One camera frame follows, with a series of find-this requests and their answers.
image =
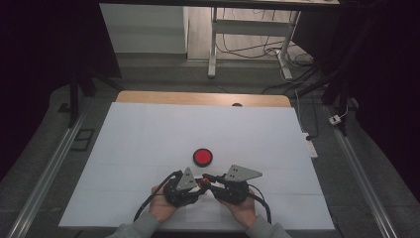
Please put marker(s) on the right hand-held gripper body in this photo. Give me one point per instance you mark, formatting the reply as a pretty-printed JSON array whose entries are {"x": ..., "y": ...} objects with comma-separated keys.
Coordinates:
[{"x": 232, "y": 193}]

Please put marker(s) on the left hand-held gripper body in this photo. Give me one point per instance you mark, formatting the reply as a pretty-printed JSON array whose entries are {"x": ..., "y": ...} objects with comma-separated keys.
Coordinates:
[{"x": 180, "y": 195}]

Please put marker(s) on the small red ball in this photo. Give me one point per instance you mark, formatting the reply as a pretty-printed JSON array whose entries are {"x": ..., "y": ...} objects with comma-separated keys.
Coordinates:
[{"x": 205, "y": 180}]

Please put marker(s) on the red round black-rimmed button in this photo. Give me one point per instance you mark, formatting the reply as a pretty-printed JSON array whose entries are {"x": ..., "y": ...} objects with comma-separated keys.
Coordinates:
[{"x": 202, "y": 157}]

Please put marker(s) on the person's right hand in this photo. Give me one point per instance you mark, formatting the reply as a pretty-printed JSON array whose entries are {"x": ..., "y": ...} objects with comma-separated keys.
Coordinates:
[{"x": 244, "y": 213}]

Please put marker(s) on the person's left hand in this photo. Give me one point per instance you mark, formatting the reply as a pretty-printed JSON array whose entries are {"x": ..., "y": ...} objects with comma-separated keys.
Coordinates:
[{"x": 160, "y": 206}]

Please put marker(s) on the white paper sheet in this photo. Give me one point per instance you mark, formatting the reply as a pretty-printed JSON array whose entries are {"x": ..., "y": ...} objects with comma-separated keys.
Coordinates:
[{"x": 204, "y": 213}]

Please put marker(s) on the large white table cover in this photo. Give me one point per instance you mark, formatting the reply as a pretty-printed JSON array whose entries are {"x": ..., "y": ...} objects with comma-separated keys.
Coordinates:
[{"x": 165, "y": 129}]

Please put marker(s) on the dark table grommet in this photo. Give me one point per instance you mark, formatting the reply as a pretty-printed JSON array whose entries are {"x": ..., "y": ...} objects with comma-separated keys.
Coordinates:
[{"x": 237, "y": 104}]

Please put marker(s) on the white power strip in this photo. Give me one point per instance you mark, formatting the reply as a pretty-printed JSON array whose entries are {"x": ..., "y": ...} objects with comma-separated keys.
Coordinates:
[{"x": 312, "y": 149}]

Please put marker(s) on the small white adapter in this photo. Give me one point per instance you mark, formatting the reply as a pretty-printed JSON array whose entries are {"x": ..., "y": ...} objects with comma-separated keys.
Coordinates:
[{"x": 335, "y": 120}]

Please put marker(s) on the black metal stand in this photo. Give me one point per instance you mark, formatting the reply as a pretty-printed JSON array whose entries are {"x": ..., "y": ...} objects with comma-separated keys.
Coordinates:
[
  {"x": 74, "y": 99},
  {"x": 341, "y": 99}
]

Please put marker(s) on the white-legged desk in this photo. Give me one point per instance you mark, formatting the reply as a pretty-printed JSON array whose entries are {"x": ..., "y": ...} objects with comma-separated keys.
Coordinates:
[{"x": 251, "y": 27}]

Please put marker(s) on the white cabinet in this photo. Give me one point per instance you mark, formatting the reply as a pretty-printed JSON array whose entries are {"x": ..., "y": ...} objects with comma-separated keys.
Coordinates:
[{"x": 142, "y": 29}]

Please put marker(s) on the aluminium floor rail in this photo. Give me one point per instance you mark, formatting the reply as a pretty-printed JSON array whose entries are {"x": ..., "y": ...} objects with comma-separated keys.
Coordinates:
[
  {"x": 49, "y": 172},
  {"x": 363, "y": 178}
]

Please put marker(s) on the metal stand frame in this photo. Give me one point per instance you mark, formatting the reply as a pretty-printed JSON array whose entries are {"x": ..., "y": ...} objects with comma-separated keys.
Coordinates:
[{"x": 264, "y": 51}]

